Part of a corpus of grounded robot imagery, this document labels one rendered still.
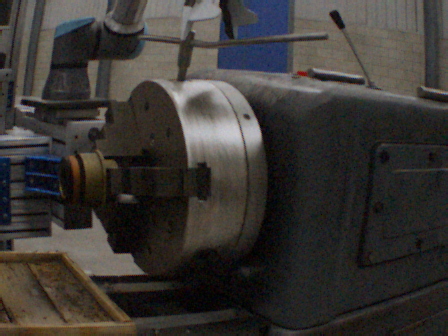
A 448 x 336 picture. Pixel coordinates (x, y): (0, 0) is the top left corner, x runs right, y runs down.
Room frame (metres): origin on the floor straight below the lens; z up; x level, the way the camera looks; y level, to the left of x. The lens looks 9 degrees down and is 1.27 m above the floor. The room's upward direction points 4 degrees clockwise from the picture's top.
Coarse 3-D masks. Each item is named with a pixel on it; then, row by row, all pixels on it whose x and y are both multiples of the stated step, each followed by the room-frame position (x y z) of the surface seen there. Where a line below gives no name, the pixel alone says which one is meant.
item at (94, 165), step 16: (64, 160) 0.92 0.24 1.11; (80, 160) 0.93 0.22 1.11; (96, 160) 0.94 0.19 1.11; (112, 160) 0.97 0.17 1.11; (64, 176) 0.96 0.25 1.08; (80, 176) 0.91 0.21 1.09; (96, 176) 0.92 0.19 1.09; (64, 192) 0.94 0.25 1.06; (80, 192) 0.91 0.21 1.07; (96, 192) 0.92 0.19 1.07; (96, 208) 0.95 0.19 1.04
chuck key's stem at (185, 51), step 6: (192, 30) 1.01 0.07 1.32; (192, 36) 1.00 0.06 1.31; (180, 42) 1.00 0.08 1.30; (186, 42) 1.00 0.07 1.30; (180, 48) 1.00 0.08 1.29; (186, 48) 1.00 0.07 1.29; (192, 48) 1.01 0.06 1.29; (180, 54) 1.00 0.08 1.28; (186, 54) 1.00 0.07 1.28; (180, 60) 1.00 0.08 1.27; (186, 60) 1.00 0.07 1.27; (180, 66) 1.00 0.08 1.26; (186, 66) 1.00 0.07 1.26; (180, 72) 1.01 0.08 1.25; (186, 72) 1.01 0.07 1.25; (180, 78) 1.01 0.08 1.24
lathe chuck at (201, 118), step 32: (160, 96) 0.97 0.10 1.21; (192, 96) 0.95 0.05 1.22; (224, 96) 0.98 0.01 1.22; (160, 128) 0.96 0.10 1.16; (192, 128) 0.90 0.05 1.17; (224, 128) 0.93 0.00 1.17; (160, 160) 0.95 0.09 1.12; (192, 160) 0.88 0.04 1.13; (224, 160) 0.91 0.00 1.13; (224, 192) 0.90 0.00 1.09; (160, 224) 0.95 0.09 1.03; (192, 224) 0.88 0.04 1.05; (224, 224) 0.90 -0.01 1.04; (160, 256) 0.94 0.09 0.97; (192, 256) 0.91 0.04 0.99; (224, 256) 0.94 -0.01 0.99
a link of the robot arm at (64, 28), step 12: (60, 24) 1.57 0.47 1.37; (72, 24) 1.56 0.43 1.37; (84, 24) 1.57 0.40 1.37; (96, 24) 1.61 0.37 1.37; (60, 36) 1.56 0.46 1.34; (72, 36) 1.56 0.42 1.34; (84, 36) 1.57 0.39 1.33; (96, 36) 1.59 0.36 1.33; (60, 48) 1.56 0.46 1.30; (72, 48) 1.56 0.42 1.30; (84, 48) 1.58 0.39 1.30; (96, 48) 1.59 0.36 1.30; (60, 60) 1.56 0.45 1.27; (72, 60) 1.56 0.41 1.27; (84, 60) 1.59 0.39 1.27
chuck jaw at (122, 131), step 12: (108, 108) 1.05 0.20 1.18; (120, 108) 1.04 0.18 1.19; (132, 108) 1.06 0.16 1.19; (108, 120) 1.05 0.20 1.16; (120, 120) 1.03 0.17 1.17; (132, 120) 1.04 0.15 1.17; (108, 132) 1.00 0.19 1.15; (120, 132) 1.02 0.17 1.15; (132, 132) 1.03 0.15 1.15; (96, 144) 0.98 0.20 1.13; (108, 144) 0.99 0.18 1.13; (120, 144) 1.00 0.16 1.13; (132, 144) 1.01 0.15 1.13; (108, 156) 0.98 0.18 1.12; (120, 156) 0.99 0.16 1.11; (132, 156) 1.00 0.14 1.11; (144, 156) 1.02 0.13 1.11
